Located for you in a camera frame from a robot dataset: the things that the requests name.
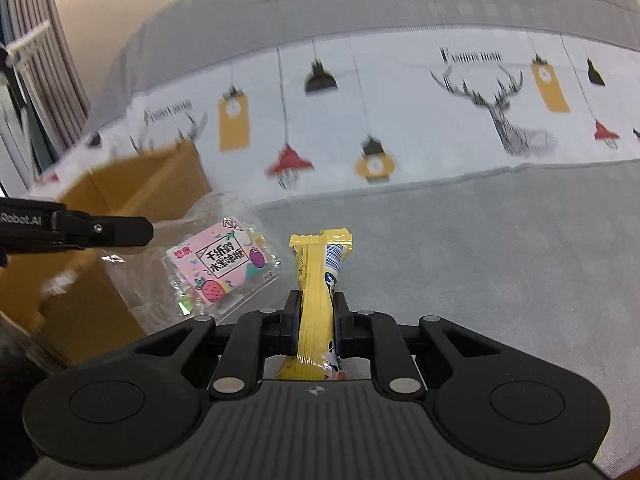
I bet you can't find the clear candy bag pink label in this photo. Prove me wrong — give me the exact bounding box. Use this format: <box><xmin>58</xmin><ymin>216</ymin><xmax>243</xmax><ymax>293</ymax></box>
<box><xmin>102</xmin><ymin>192</ymin><xmax>282</xmax><ymax>330</ymax></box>

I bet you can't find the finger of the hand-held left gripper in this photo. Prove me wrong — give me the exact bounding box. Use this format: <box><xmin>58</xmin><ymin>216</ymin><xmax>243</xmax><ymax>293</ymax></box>
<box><xmin>50</xmin><ymin>211</ymin><xmax>154</xmax><ymax>252</ymax></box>

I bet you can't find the grey printed bed sheet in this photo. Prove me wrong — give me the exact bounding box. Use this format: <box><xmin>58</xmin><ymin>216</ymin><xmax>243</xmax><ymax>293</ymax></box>
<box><xmin>30</xmin><ymin>0</ymin><xmax>640</xmax><ymax>480</ymax></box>

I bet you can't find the brown cardboard box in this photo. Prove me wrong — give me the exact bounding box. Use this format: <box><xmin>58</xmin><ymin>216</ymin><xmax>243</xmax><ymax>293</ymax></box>
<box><xmin>0</xmin><ymin>140</ymin><xmax>213</xmax><ymax>367</ymax></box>

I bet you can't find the yellow snack bar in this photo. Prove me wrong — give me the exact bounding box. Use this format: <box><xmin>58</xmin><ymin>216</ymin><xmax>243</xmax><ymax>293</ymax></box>
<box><xmin>275</xmin><ymin>228</ymin><xmax>355</xmax><ymax>382</ymax></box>

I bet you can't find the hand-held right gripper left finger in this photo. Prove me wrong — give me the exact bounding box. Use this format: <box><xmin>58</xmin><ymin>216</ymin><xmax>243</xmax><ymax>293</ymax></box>
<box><xmin>132</xmin><ymin>291</ymin><xmax>301</xmax><ymax>401</ymax></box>

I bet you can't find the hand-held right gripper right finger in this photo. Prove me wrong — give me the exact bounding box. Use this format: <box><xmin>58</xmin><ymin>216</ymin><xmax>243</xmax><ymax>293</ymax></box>
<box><xmin>334</xmin><ymin>291</ymin><xmax>501</xmax><ymax>401</ymax></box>

